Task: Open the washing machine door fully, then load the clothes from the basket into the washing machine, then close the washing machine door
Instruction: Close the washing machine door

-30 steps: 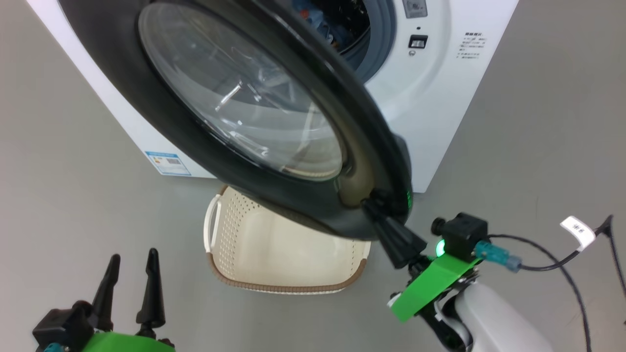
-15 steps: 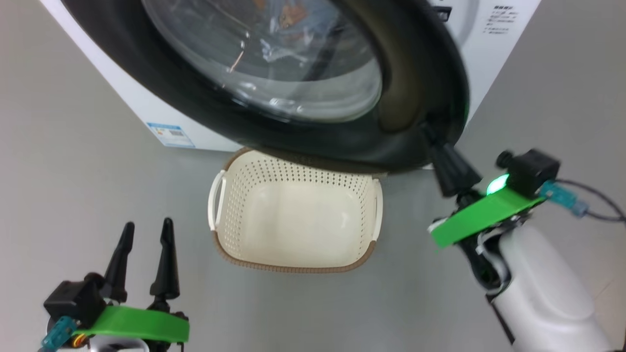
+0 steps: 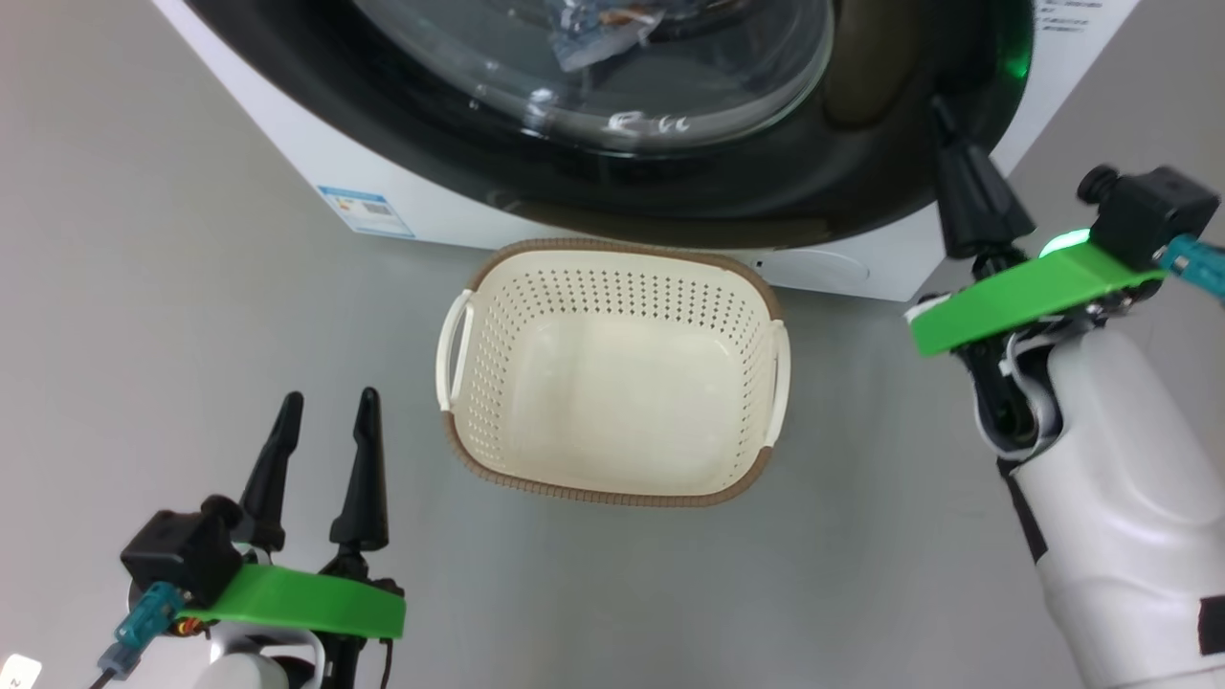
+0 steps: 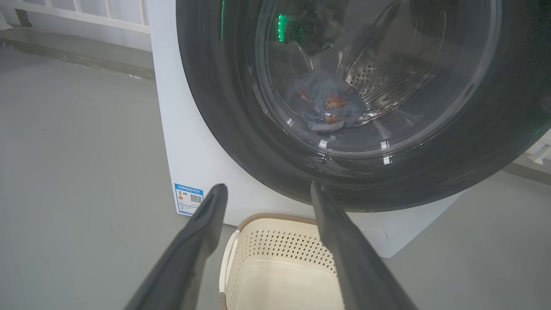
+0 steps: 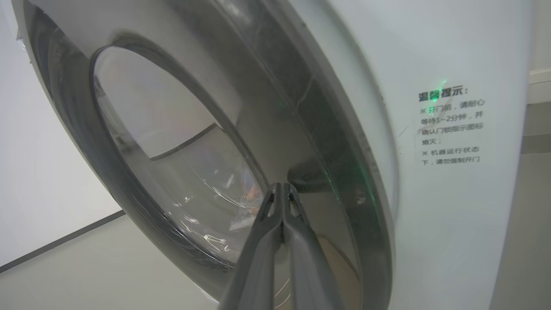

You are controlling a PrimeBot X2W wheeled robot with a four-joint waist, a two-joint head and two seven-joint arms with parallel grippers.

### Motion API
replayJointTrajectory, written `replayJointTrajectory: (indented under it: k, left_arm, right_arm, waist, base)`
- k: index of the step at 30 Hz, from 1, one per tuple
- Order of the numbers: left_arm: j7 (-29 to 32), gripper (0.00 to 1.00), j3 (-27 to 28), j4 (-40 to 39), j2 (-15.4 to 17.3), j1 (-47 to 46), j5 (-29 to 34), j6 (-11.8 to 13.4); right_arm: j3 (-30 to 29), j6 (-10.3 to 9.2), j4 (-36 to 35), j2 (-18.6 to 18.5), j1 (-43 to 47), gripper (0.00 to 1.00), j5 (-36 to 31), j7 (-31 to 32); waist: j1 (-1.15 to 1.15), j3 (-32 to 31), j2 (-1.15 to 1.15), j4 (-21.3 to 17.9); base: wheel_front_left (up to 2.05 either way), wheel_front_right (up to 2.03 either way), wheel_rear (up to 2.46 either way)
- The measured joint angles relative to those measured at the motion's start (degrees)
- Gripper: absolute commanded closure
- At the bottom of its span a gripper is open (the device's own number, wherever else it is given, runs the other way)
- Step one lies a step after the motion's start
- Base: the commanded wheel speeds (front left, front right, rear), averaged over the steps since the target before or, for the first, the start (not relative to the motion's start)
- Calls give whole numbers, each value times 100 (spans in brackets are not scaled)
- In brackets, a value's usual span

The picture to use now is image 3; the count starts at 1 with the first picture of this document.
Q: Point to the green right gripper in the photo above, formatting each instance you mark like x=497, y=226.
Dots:
x=1014, y=297

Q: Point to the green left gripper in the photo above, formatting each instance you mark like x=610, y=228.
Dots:
x=306, y=603

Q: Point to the black round glass washer door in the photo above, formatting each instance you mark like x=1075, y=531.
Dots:
x=383, y=124

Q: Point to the blue garment with orange prints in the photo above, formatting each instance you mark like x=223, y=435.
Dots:
x=598, y=33

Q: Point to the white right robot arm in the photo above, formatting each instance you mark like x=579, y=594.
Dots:
x=1120, y=498

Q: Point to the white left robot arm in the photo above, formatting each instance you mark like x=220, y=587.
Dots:
x=249, y=670

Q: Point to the white front-load washing machine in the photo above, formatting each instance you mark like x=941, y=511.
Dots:
x=287, y=144

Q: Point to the steel perforated washer drum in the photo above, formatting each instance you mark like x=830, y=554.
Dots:
x=459, y=57

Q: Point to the round white filter cover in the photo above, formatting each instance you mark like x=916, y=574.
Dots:
x=813, y=266

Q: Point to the small printed text label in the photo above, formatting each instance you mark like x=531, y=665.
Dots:
x=1067, y=11

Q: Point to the blue energy label sticker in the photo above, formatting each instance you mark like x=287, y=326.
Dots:
x=366, y=211

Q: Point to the cream perforated laundry basket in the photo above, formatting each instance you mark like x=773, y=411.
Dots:
x=612, y=402

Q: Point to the small white tag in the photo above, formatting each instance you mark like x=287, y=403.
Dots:
x=19, y=673

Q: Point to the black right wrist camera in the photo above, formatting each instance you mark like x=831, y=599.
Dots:
x=1148, y=215

